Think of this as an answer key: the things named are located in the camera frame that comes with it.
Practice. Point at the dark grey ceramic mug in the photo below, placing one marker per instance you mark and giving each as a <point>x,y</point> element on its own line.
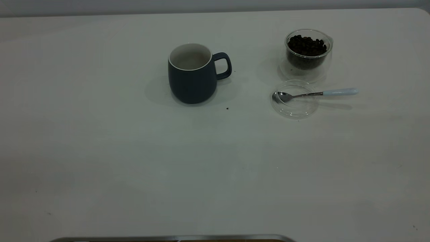
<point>193,85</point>

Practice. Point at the clear round glass dish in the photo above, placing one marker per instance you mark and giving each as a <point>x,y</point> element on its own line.
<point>295,109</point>

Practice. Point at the roasted coffee beans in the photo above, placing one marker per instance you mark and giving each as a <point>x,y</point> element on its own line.
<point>306,47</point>

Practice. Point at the silver metal edge strip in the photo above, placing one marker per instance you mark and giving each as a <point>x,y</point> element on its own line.
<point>168,238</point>

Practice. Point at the double-wall glass cup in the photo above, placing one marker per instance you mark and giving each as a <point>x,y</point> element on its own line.
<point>307,74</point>

